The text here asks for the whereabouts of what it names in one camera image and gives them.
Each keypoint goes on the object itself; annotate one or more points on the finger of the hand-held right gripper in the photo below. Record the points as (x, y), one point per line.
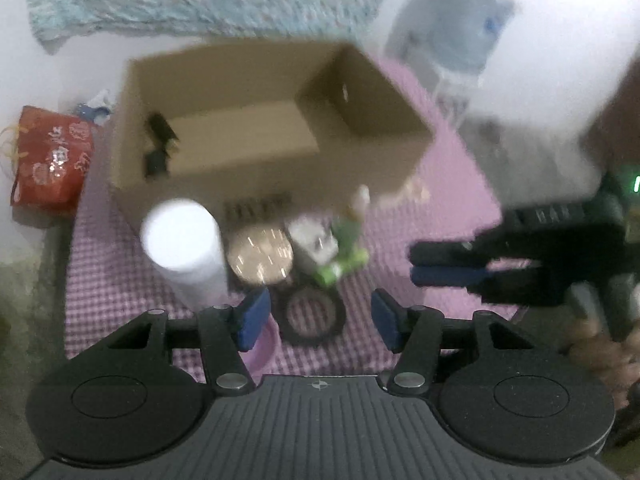
(447, 276)
(450, 251)

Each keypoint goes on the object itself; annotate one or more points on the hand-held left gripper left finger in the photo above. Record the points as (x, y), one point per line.
(254, 320)

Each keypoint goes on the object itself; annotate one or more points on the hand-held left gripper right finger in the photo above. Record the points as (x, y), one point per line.
(385, 321)

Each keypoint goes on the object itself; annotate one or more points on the black tape roll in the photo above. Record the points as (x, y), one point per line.
(306, 338)

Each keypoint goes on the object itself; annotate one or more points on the green and white bottle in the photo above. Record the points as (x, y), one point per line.
(347, 237)

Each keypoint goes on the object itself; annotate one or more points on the white power adapter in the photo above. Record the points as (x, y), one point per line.
(312, 242)

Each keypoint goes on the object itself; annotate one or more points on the brown cardboard box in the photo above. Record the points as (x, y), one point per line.
(250, 180)

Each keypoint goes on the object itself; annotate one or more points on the person's right hand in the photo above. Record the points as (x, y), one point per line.
(605, 365)

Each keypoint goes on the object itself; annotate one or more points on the pink bowl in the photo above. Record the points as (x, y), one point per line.
(265, 352)

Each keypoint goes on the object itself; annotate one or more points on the purple checkered cloth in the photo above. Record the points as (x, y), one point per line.
(440, 200)

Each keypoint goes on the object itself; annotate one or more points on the gold ridged disc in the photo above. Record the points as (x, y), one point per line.
(257, 255)

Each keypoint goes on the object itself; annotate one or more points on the white cylindrical bottle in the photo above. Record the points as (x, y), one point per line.
(180, 242)

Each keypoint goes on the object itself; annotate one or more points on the black object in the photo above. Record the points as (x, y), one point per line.
(156, 164)
(162, 131)

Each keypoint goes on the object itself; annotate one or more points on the blue water jug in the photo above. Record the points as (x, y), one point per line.
(465, 25)

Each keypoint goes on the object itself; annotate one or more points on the red printed bag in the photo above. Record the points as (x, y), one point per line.
(50, 160)

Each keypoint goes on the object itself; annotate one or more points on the blue and white packet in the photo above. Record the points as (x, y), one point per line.
(97, 107)

